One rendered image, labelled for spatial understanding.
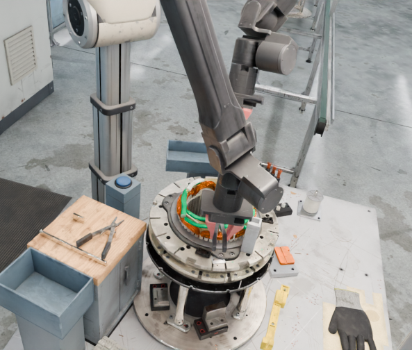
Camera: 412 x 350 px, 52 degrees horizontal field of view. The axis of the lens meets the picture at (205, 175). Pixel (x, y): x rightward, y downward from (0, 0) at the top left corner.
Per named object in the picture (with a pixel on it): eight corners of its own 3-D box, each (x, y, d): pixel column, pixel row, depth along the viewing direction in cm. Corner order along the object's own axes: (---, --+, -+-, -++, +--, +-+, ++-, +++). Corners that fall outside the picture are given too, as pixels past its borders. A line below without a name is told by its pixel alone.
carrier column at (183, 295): (180, 329, 112) (189, 279, 99) (172, 326, 113) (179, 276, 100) (184, 321, 114) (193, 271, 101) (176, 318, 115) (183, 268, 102)
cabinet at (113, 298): (101, 349, 107) (98, 285, 91) (42, 317, 112) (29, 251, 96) (141, 293, 122) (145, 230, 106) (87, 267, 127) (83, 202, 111)
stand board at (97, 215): (98, 287, 91) (97, 279, 90) (28, 251, 96) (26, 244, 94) (146, 229, 106) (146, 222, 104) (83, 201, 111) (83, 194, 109)
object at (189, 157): (229, 210, 155) (244, 145, 137) (232, 231, 146) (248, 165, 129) (161, 205, 152) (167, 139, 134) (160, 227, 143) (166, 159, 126)
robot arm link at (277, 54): (267, 20, 91) (247, -1, 84) (315, 26, 84) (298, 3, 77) (246, 73, 91) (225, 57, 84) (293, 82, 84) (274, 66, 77)
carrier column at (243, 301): (243, 315, 118) (259, 267, 105) (235, 312, 118) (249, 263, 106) (246, 307, 120) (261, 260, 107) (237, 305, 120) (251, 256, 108)
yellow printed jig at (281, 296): (272, 353, 112) (275, 347, 110) (259, 348, 113) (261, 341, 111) (288, 290, 129) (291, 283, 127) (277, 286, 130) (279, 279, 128)
